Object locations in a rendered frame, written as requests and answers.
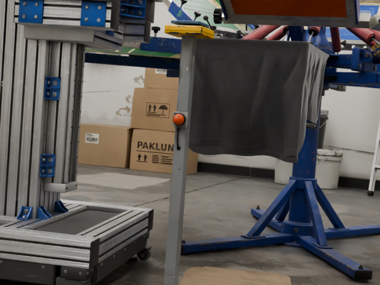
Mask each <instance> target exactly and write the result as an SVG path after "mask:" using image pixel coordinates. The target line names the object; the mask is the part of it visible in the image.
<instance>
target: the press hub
mask: <svg viewBox="0 0 380 285"><path fill-rule="evenodd" d="M309 28H310V27H308V29H306V36H305V37H306V41H308V40H309V38H310V34H309V33H308V30H309ZM310 41H311V42H313V43H317V44H319V49H320V50H322V51H324V52H325V53H327V54H332V53H333V51H332V48H330V44H329V42H328V40H327V37H326V31H324V27H321V29H320V31H319V33H318V35H317V36H314V37H313V36H312V38H311V40H310ZM328 59H339V56H336V55H329V58H328ZM324 80H337V76H331V75H324ZM329 86H330V84H327V83H324V84H323V89H322V94H321V100H320V106H319V114H318V120H317V124H316V126H315V127H314V123H313V122H311V121H309V120H306V132H305V139H304V143H303V146H302V148H301V151H300V152H299V153H298V160H297V162H296V163H293V168H292V176H290V179H289V181H290V180H291V179H293V180H297V188H296V190H295V191H294V192H293V194H292V195H291V196H290V208H289V215H288V219H287V220H284V221H283V224H282V225H281V227H282V232H284V233H287V234H291V235H294V242H291V243H280V244H281V245H286V246H290V247H299V248H304V247H303V246H301V245H300V244H298V243H297V242H296V236H297V235H299V236H311V237H313V238H315V237H316V236H315V233H314V228H313V223H312V219H311V216H310V212H309V208H308V203H307V200H306V197H305V192H304V181H311V182H312V185H313V189H317V179H316V178H315V174H316V161H317V148H318V135H319V122H320V114H321V101H322V96H324V95H325V91H326V90H329Z"/></svg>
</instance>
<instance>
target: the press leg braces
mask: <svg viewBox="0 0 380 285"><path fill-rule="evenodd" d="M296 188H297V180H293V179H291V180H290V181H289V182H288V184H287V185H286V186H285V187H284V188H283V190H282V191H281V193H280V194H279V195H278V196H277V197H276V199H275V200H274V201H273V202H272V204H271V205H270V206H269V207H268V209H267V210H266V211H265V212H264V213H263V215H262V216H261V217H260V219H259V220H258V221H257V222H256V224H255V225H254V226H253V227H252V228H251V230H250V231H249V232H248V233H247V234H246V235H241V236H243V237H245V238H250V239H254V238H265V237H266V236H263V235H260V234H261V232H262V231H263V230H264V229H265V227H266V226H267V225H268V224H269V223H270V221H271V220H273V221H274V222H276V223H283V221H284V219H285V217H286V215H287V213H288V212H289V208H290V196H291V195H292V194H293V192H294V191H295V190H296ZM304 192H305V197H306V200H307V203H308V208H309V212H310V216H311V219H312V223H313V228H314V233H315V236H316V241H317V242H316V243H312V244H313V245H315V246H317V247H318V248H328V249H332V247H331V246H329V245H328V244H327V239H326V235H325V230H324V227H323V223H322V218H321V214H320V211H319V207H318V203H319V204H320V206H321V208H322V209H323V211H324V212H325V214H326V215H327V217H328V219H329V220H330V222H331V223H332V225H333V226H334V227H329V229H332V230H337V231H340V230H350V228H345V226H344V225H343V224H342V222H341V220H340V219H339V217H338V215H337V214H336V212H335V210H334V209H333V207H332V206H331V204H330V203H329V201H328V199H327V198H326V196H325V195H324V193H323V192H322V190H321V188H320V187H319V185H318V184H317V189H313V185H312V182H311V181H304ZM317 202H318V203H317ZM276 214H277V216H276V217H275V219H273V218H274V216H275V215H276Z"/></svg>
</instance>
